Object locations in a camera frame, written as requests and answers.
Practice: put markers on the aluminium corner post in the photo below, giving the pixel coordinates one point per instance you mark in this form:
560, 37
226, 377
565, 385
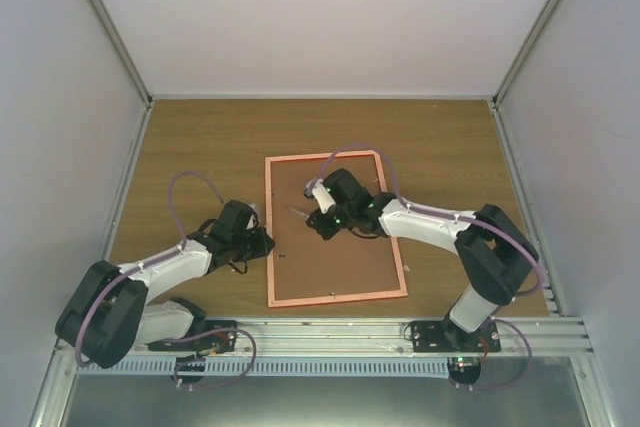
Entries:
109, 28
541, 22

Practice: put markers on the grey slotted cable duct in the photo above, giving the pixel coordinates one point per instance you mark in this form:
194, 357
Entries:
279, 366

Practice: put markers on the right aluminium corner post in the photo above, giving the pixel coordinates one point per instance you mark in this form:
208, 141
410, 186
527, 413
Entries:
541, 22

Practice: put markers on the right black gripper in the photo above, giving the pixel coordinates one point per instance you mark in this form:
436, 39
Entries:
327, 232

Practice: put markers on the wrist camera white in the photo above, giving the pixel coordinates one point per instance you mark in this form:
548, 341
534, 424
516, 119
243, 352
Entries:
316, 190
254, 208

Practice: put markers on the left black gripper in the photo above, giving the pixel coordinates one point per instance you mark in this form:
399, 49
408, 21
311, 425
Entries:
262, 246

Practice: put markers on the aluminium front rail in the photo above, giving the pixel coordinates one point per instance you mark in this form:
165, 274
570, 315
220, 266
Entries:
360, 337

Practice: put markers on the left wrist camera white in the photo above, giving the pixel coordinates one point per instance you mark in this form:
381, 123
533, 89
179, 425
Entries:
254, 208

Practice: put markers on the red photo frame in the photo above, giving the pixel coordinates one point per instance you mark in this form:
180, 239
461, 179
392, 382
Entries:
305, 270

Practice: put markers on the left aluminium corner post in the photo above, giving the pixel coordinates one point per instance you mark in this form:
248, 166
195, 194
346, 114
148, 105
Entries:
109, 28

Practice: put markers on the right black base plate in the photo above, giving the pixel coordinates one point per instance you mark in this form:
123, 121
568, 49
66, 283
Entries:
431, 336

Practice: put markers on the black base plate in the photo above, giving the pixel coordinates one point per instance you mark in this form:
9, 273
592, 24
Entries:
218, 336
431, 336

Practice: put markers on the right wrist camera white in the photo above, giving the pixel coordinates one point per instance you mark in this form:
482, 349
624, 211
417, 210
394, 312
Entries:
316, 190

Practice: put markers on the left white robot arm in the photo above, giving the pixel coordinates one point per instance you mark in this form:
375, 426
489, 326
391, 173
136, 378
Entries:
113, 309

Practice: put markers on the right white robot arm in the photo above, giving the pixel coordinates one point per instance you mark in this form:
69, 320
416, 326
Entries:
496, 257

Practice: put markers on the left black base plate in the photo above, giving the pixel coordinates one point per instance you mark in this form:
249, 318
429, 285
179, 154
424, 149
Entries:
218, 336

